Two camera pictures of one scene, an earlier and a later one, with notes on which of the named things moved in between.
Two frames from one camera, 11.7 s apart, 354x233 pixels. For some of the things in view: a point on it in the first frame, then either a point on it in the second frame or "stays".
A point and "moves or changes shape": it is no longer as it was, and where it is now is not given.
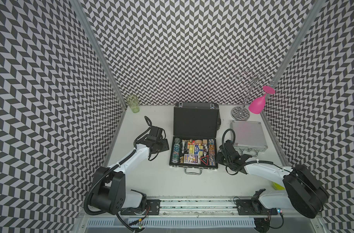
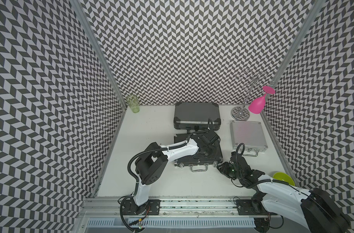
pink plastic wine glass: x=257 y=105 stays
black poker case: x=194 y=146 moves or changes shape
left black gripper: x=165 y=145 → x=213 y=155
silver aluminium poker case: x=248 y=137 stays
